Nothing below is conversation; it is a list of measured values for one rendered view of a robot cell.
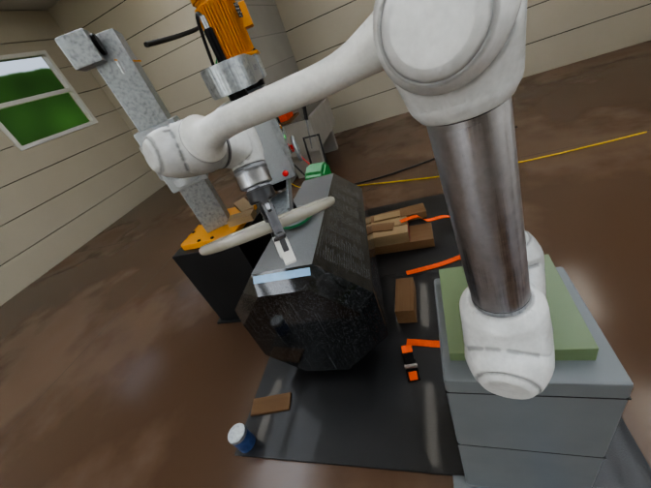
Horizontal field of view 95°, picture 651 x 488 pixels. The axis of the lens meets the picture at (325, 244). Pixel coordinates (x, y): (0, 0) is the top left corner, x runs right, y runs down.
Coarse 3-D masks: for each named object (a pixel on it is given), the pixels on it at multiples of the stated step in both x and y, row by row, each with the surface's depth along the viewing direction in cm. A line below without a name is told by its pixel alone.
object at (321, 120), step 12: (300, 108) 529; (312, 108) 524; (324, 108) 483; (300, 120) 421; (312, 120) 425; (324, 120) 474; (288, 132) 431; (300, 132) 427; (312, 132) 424; (324, 132) 466; (300, 144) 439; (312, 144) 435; (324, 144) 543; (336, 144) 542; (312, 156) 460; (300, 168) 477
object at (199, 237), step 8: (232, 208) 249; (256, 208) 241; (200, 224) 244; (192, 232) 235; (200, 232) 231; (208, 232) 225; (216, 232) 220; (224, 232) 215; (184, 240) 229; (192, 240) 224; (200, 240) 218; (208, 240) 213; (184, 248) 222; (192, 248) 220
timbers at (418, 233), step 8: (400, 208) 294; (408, 208) 289; (416, 208) 284; (424, 208) 279; (400, 216) 283; (408, 216) 281; (424, 216) 279; (424, 224) 258; (416, 232) 252; (424, 232) 248; (432, 232) 245; (416, 240) 244; (424, 240) 241; (432, 240) 240; (376, 248) 256; (384, 248) 254; (392, 248) 252; (400, 248) 251; (408, 248) 249; (416, 248) 248
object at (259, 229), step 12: (312, 204) 87; (324, 204) 90; (288, 216) 82; (300, 216) 83; (252, 228) 123; (264, 228) 80; (216, 240) 110; (228, 240) 82; (240, 240) 81; (204, 252) 88; (216, 252) 86
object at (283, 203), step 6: (294, 168) 182; (288, 180) 156; (288, 186) 147; (282, 192) 157; (288, 192) 140; (270, 198) 151; (276, 198) 151; (282, 198) 148; (288, 198) 133; (276, 204) 144; (282, 204) 142; (288, 204) 127; (276, 210) 138; (282, 210) 136; (288, 210) 125
